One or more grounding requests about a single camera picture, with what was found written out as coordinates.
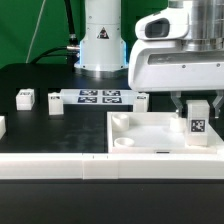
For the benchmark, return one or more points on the white front fence wall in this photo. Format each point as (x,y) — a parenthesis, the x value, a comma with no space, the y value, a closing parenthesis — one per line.
(110,166)

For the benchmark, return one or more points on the white fence wall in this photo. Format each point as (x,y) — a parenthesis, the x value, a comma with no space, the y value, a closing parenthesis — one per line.
(2,126)
(110,166)

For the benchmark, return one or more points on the white left fence wall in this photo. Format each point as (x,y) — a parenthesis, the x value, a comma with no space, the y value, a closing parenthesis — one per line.
(2,126)

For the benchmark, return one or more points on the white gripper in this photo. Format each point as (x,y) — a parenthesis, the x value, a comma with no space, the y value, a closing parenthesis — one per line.
(180,48)

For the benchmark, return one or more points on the white square tabletop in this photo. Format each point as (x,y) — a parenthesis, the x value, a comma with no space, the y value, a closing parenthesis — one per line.
(155,132)

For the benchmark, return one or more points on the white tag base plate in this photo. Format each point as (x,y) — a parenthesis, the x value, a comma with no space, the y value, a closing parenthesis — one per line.
(97,97)

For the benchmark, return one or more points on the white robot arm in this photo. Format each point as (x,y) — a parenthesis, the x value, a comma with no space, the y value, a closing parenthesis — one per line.
(102,51)

